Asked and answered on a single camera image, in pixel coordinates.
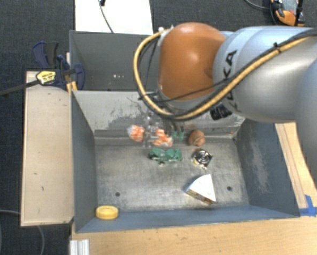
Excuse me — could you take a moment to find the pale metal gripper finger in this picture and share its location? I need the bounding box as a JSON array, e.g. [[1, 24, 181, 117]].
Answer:
[[152, 121, 162, 141], [144, 114, 153, 149]]

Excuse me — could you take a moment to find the green toy car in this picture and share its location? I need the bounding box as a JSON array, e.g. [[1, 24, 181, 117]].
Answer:
[[148, 147, 183, 166]]

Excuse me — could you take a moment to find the brown ball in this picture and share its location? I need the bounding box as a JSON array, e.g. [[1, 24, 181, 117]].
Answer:
[[187, 129, 207, 147]]

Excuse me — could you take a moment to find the black and silver round gadget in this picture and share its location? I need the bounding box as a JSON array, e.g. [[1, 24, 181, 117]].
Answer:
[[191, 148, 213, 170]]

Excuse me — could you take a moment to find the grey metal bin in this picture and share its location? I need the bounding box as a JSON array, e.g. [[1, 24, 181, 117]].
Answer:
[[68, 30, 301, 234]]

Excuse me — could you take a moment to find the white wedge toy sandwich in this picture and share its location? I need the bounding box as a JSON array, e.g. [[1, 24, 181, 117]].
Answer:
[[184, 174, 217, 206]]

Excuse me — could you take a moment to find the pale wood flat board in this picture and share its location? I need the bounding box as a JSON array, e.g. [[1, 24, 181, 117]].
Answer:
[[20, 70, 75, 227]]

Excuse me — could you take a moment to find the black cylinder on white bracket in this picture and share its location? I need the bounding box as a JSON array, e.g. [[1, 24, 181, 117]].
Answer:
[[209, 104, 233, 121]]

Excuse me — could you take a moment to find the yellow ring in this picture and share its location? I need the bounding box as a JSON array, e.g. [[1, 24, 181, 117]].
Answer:
[[95, 205, 120, 220]]

